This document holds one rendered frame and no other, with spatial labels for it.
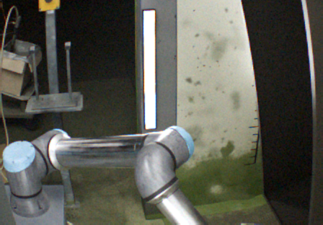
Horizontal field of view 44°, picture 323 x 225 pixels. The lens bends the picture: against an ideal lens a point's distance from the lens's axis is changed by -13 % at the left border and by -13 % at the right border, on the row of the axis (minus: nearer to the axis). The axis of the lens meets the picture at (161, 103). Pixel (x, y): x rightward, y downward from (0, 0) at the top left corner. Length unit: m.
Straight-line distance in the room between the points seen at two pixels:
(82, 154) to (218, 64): 1.01
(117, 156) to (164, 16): 0.92
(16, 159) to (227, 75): 1.24
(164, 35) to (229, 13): 0.35
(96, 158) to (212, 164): 1.15
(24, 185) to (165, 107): 0.99
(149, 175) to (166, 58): 1.08
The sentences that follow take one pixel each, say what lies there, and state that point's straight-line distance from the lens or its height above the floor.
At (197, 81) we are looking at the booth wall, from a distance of 2.29.
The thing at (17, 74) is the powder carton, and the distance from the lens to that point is 3.70.
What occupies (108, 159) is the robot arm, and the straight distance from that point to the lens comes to 1.47.
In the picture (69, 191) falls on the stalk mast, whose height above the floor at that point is 0.12.
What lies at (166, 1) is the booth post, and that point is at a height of 1.31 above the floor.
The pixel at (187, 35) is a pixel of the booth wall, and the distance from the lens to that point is 2.20.
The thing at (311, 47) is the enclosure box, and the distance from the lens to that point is 1.17.
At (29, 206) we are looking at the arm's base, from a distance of 1.71.
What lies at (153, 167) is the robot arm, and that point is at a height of 1.05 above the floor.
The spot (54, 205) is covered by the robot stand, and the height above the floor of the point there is 0.64.
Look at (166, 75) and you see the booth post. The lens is 2.24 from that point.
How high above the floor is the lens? 1.70
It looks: 24 degrees down
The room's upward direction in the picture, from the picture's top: straight up
